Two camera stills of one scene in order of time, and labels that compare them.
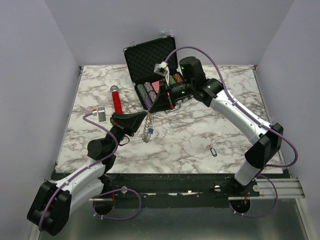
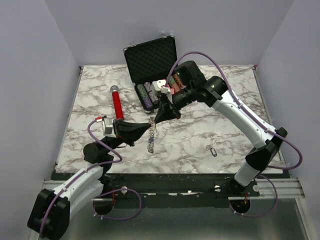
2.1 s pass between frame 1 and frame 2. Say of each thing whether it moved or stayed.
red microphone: stayed
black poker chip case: stayed
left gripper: moved
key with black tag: stayed
